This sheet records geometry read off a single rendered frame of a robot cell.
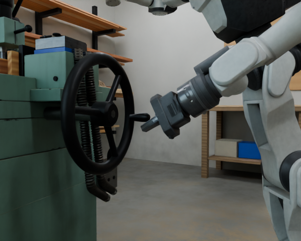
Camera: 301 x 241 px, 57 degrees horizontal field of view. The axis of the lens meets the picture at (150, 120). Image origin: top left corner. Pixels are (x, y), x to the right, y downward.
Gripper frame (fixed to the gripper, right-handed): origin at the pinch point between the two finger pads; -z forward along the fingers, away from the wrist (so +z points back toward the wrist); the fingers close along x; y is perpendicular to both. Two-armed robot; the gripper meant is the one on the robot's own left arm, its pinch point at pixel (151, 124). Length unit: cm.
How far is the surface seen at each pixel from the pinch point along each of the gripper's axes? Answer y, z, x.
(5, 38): 21.2, -20.4, 34.8
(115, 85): 8.6, -1.2, 10.8
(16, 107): 23.7, -19.7, 12.1
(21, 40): 16.0, -20.0, 36.3
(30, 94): 20.3, -17.9, 15.5
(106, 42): -281, -135, 268
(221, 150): -275, -45, 26
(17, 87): 24.0, -17.3, 16.1
